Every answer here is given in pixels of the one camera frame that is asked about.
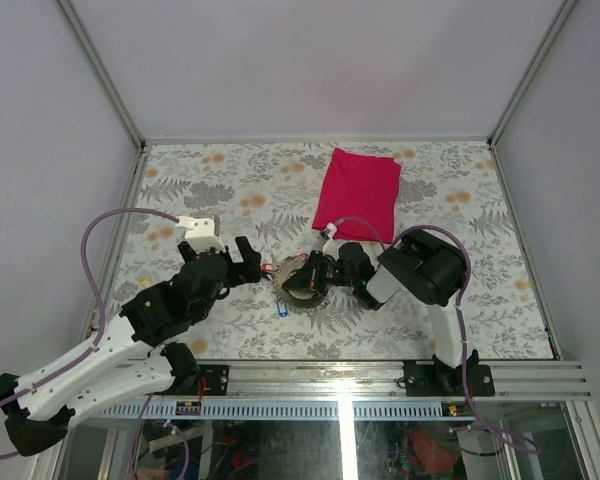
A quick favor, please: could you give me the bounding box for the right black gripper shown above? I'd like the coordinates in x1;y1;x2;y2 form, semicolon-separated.
283;250;359;294

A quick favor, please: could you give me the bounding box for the round metal key ring disc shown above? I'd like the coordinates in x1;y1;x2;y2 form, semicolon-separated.
272;253;326;312

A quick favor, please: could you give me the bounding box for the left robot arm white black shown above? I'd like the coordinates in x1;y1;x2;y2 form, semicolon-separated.
0;236;263;457

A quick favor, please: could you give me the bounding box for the key with blue tag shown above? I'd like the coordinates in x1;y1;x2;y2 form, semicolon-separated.
276;300;289;318

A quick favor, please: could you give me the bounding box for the key with yellow tag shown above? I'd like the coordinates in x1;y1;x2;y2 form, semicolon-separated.
139;277;154;288

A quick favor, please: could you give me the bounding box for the red folded cloth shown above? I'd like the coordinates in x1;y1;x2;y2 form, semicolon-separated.
312;148;401;243

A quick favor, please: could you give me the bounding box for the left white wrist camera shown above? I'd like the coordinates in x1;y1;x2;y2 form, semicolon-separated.
176;216;224;252

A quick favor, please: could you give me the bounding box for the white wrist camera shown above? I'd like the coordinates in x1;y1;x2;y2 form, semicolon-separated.
176;216;224;252
319;223;338;254

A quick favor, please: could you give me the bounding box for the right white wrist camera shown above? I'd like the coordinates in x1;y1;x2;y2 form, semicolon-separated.
319;223;338;254

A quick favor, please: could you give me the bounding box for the perforated cable duct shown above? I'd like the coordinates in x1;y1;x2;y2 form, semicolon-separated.
99;400;444;421

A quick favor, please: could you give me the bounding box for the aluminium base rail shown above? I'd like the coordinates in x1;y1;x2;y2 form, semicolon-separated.
224;360;592;402

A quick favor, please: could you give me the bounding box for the left aluminium frame post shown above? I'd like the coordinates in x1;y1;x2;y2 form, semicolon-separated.
54;0;146;151

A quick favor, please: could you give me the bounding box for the aluminium frame post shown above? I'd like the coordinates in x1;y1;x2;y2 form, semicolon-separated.
54;0;146;151
487;0;580;146

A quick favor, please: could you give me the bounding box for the right aluminium frame post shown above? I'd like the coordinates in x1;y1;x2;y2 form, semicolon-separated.
487;0;580;146

